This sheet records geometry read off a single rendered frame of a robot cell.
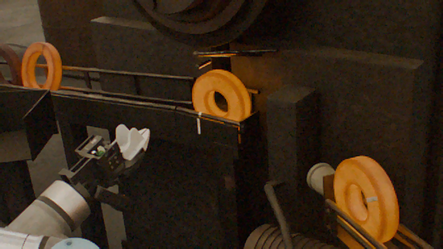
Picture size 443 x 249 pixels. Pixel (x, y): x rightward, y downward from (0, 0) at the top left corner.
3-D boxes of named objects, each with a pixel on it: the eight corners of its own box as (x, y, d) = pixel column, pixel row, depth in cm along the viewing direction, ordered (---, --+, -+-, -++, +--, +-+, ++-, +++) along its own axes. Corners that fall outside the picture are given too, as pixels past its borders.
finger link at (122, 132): (140, 112, 116) (110, 141, 111) (149, 134, 120) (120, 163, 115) (129, 109, 118) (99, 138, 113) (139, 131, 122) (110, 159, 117)
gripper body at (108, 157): (120, 139, 108) (76, 182, 102) (136, 170, 113) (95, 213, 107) (93, 130, 112) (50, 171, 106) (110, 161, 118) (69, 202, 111)
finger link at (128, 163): (147, 148, 114) (119, 178, 109) (150, 154, 115) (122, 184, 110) (131, 143, 116) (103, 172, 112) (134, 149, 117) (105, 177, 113)
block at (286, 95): (291, 172, 139) (289, 80, 129) (320, 180, 134) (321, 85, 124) (267, 192, 131) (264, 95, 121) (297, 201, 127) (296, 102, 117)
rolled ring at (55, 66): (17, 51, 188) (26, 51, 191) (25, 105, 187) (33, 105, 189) (49, 34, 177) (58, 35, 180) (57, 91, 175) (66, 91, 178)
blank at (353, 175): (363, 243, 106) (348, 248, 105) (339, 163, 108) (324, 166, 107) (411, 239, 91) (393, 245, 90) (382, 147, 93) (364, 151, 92)
